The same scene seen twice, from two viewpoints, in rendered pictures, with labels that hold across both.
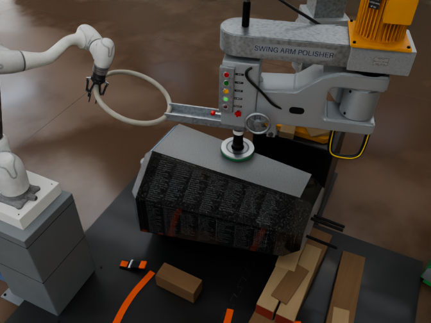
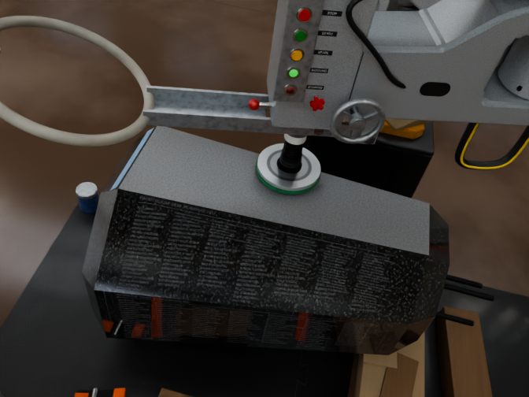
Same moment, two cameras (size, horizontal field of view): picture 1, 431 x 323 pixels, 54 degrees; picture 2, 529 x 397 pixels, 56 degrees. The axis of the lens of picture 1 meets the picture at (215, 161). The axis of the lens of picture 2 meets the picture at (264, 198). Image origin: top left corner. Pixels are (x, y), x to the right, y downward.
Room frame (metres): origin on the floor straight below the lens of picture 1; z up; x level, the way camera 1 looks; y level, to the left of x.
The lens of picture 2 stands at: (1.01, 0.34, 2.01)
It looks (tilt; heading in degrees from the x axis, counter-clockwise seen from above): 48 degrees down; 339
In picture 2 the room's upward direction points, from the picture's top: 10 degrees clockwise
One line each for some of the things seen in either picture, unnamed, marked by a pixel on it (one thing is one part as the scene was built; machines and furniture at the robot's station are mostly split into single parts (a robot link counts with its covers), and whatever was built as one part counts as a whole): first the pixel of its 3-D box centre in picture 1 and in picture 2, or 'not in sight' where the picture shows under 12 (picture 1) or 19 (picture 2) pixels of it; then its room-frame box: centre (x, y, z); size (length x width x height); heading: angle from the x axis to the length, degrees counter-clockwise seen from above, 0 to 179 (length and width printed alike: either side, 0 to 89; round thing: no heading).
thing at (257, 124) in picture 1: (258, 120); (354, 113); (1.97, -0.24, 1.20); 0.15 x 0.10 x 0.15; 80
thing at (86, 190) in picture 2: not in sight; (88, 198); (2.78, 0.61, 0.08); 0.10 x 0.10 x 0.13
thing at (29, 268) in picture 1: (40, 247); not in sight; (1.65, 1.11, 0.40); 0.50 x 0.50 x 0.80; 66
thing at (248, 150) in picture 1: (237, 147); (289, 165); (2.11, -0.14, 0.87); 0.21 x 0.21 x 0.01
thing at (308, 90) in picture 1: (310, 99); (452, 64); (2.03, -0.52, 1.30); 0.74 x 0.23 x 0.49; 80
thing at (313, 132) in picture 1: (322, 129); (408, 113); (2.41, -0.75, 0.80); 0.20 x 0.10 x 0.05; 103
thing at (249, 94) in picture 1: (254, 90); (343, 48); (2.10, -0.22, 1.32); 0.36 x 0.22 x 0.45; 80
